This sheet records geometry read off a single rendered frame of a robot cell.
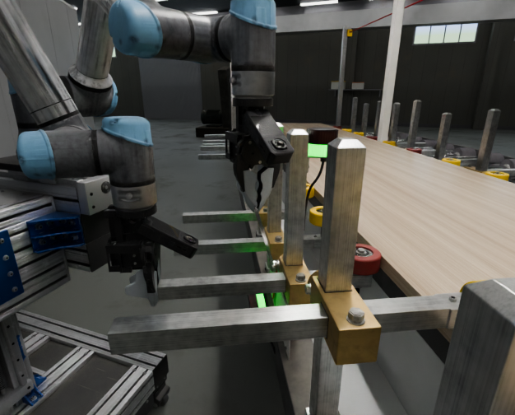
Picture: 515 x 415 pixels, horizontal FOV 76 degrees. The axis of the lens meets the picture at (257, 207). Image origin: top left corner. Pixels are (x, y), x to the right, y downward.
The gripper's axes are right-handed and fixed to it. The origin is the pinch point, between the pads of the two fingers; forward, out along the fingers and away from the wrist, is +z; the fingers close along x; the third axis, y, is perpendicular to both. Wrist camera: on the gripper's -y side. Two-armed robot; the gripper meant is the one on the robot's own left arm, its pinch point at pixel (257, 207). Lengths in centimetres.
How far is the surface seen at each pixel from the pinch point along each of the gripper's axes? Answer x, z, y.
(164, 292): 18.5, 15.9, 3.5
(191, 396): 5, 102, 51
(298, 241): -8.3, 8.1, -2.4
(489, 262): -39.5, 10.1, -23.0
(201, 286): 11.8, 15.1, 1.0
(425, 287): -20.5, 10.1, -23.4
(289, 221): -6.4, 3.6, -1.5
